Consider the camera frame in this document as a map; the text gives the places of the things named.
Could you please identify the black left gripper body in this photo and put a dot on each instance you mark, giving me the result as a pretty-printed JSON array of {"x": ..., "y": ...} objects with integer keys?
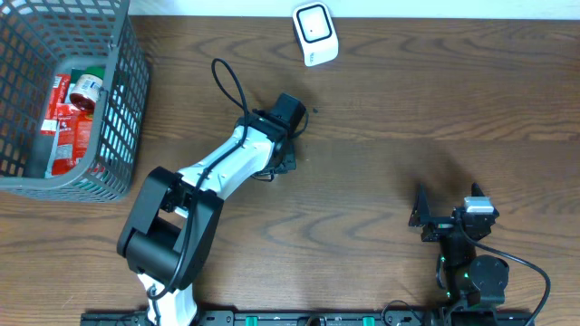
[{"x": 288, "y": 163}]

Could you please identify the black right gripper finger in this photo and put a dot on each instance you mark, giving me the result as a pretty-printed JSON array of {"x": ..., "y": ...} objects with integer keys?
[
  {"x": 420, "y": 213},
  {"x": 476, "y": 190}
]

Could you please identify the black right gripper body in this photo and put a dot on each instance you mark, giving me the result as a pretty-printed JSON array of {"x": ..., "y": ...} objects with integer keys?
[{"x": 439, "y": 230}]

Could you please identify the green lid jar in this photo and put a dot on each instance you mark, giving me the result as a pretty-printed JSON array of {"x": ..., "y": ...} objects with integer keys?
[{"x": 86, "y": 92}]

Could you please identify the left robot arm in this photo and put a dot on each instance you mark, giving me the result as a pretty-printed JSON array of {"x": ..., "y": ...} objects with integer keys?
[{"x": 171, "y": 226}]

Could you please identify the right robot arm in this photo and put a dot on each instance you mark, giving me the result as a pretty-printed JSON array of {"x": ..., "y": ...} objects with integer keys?
[{"x": 475, "y": 284}]

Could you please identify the white barcode scanner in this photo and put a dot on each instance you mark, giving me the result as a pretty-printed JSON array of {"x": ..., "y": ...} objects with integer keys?
[{"x": 315, "y": 33}]

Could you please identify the red snack packet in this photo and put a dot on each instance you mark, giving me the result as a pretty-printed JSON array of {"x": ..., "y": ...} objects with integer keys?
[{"x": 70, "y": 127}]

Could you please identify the green white packet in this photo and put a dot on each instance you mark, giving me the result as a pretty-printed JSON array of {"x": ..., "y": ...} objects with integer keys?
[{"x": 76, "y": 75}]

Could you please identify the grey plastic mesh basket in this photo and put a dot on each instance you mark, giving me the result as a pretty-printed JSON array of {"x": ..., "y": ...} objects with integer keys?
[{"x": 42, "y": 38}]

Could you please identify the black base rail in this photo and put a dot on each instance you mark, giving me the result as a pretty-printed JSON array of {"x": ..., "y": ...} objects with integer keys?
[{"x": 229, "y": 318}]

